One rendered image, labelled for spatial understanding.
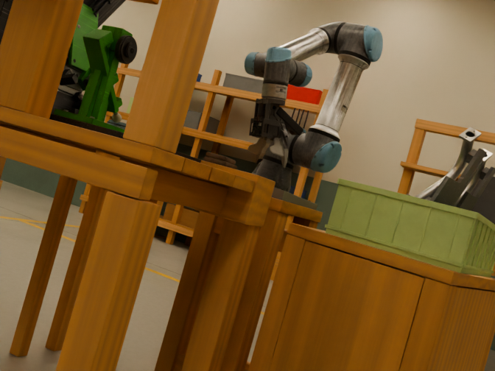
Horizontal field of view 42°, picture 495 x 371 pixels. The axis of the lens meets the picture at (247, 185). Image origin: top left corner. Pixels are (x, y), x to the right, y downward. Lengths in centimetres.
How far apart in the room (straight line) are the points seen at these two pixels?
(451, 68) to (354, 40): 529
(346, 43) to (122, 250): 122
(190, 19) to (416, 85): 625
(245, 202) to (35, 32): 74
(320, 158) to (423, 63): 552
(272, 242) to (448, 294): 62
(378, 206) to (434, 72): 572
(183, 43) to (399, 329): 96
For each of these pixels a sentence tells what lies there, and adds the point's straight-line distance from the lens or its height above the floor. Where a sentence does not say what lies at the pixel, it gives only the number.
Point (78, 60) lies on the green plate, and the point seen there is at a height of 109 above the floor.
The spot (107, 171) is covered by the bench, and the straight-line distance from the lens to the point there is 144.
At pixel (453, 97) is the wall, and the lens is 743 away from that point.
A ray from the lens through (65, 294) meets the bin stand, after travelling 277.
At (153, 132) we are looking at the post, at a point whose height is 91.
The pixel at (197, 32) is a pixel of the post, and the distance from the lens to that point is 144.
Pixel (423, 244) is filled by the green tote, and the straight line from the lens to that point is 185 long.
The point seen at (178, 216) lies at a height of 35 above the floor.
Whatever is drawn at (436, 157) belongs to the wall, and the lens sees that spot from 731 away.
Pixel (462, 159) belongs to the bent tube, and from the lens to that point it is 201.
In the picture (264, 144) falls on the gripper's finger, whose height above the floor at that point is 100.
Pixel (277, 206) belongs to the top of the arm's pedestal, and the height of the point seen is 83.
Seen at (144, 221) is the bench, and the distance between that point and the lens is 142.
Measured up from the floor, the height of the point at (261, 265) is 63.
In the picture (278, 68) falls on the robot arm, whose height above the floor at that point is 121.
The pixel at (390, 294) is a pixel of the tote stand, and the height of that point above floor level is 68.
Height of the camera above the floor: 84
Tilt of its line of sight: 1 degrees up
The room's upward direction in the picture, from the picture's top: 16 degrees clockwise
